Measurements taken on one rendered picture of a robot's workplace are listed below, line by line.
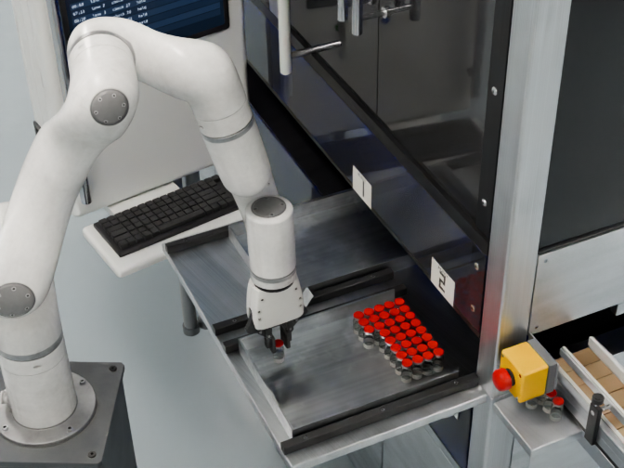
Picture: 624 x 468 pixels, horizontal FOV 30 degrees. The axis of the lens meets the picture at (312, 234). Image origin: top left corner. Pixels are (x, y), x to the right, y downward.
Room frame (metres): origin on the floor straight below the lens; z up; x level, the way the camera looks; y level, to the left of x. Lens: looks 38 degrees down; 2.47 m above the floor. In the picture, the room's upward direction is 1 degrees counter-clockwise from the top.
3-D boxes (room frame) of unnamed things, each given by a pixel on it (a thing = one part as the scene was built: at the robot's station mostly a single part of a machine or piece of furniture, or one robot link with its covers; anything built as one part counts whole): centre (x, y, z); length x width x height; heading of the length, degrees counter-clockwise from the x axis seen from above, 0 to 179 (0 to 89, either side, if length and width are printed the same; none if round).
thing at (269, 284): (1.61, 0.07, 1.11); 0.09 x 0.08 x 0.03; 114
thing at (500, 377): (1.44, -0.33, 0.99); 0.04 x 0.04 x 0.04; 24
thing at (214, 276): (1.76, -0.03, 0.87); 0.70 x 0.48 x 0.02; 24
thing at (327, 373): (1.59, -0.06, 0.90); 0.34 x 0.26 x 0.04; 114
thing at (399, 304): (1.65, -0.20, 0.90); 0.18 x 0.02 x 0.05; 24
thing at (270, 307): (1.61, 0.07, 1.05); 0.10 x 0.08 x 0.11; 114
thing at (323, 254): (1.95, -0.03, 0.90); 0.34 x 0.26 x 0.04; 114
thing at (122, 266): (2.22, 0.32, 0.79); 0.45 x 0.28 x 0.03; 123
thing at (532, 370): (1.46, -0.37, 1.00); 0.08 x 0.07 x 0.07; 114
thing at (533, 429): (1.46, -0.42, 0.87); 0.14 x 0.13 x 0.02; 114
